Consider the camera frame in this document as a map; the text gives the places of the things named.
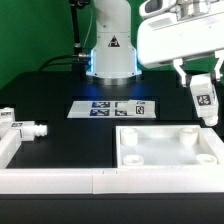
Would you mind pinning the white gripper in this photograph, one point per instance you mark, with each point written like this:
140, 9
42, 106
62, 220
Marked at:
173, 30

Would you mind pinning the white square table top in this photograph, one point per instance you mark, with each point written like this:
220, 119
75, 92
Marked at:
167, 145

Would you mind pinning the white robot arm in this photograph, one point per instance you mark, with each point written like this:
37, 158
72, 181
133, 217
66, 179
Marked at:
114, 60

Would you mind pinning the white marker sheet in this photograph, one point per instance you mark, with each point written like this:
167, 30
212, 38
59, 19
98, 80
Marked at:
97, 109

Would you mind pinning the white U-shaped fence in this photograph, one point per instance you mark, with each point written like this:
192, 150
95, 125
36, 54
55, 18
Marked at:
155, 179

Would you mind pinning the black vertical pole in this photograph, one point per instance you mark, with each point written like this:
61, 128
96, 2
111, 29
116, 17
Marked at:
76, 36

